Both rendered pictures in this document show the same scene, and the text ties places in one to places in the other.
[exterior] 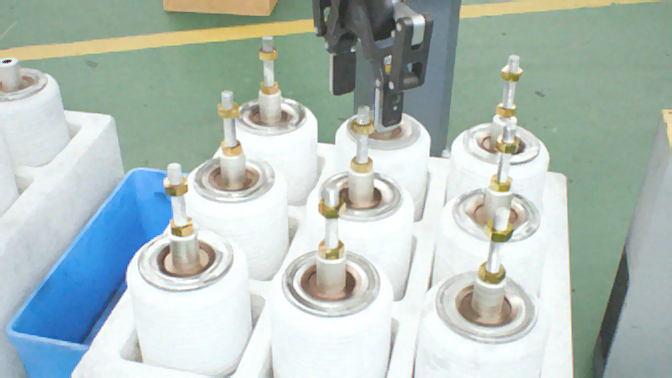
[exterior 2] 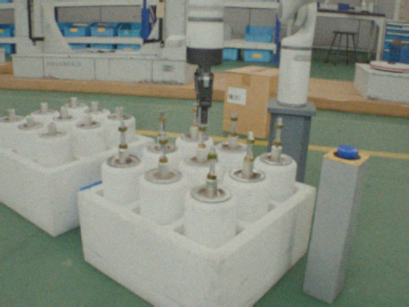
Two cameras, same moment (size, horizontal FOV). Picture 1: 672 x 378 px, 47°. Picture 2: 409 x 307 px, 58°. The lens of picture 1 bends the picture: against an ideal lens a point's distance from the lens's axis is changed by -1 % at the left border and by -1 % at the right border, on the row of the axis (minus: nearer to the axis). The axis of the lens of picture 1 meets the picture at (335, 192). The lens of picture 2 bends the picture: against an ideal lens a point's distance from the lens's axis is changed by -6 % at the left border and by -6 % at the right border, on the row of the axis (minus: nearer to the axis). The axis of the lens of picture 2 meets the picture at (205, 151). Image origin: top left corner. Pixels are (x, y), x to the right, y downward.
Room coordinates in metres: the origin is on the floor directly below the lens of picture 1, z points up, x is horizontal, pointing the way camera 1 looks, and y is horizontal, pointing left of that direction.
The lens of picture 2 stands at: (-0.16, -0.38, 0.55)
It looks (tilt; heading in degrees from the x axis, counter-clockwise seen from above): 19 degrees down; 26
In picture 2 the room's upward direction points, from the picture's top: 2 degrees clockwise
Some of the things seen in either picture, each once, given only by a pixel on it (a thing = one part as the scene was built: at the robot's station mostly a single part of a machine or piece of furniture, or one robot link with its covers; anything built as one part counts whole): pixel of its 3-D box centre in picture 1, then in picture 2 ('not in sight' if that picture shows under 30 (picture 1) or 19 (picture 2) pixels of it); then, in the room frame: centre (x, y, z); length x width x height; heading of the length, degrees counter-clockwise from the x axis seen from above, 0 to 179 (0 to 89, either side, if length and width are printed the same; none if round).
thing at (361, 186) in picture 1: (361, 183); (201, 154); (0.56, -0.02, 0.26); 0.02 x 0.02 x 0.03
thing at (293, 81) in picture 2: not in sight; (293, 77); (1.03, -0.10, 0.39); 0.09 x 0.09 x 0.17; 15
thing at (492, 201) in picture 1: (497, 202); (248, 169); (0.53, -0.14, 0.26); 0.02 x 0.02 x 0.03
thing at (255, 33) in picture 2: not in sight; (259, 33); (5.14, 1.39, 0.36); 0.50 x 0.38 x 0.21; 15
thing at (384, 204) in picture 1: (360, 196); (201, 160); (0.56, -0.02, 0.25); 0.08 x 0.08 x 0.01
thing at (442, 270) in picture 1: (483, 293); (244, 215); (0.53, -0.14, 0.16); 0.10 x 0.10 x 0.18
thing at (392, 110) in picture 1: (398, 99); (204, 112); (0.52, -0.05, 0.37); 0.03 x 0.01 x 0.05; 30
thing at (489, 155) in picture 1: (501, 144); (275, 159); (0.65, -0.16, 0.25); 0.08 x 0.08 x 0.01
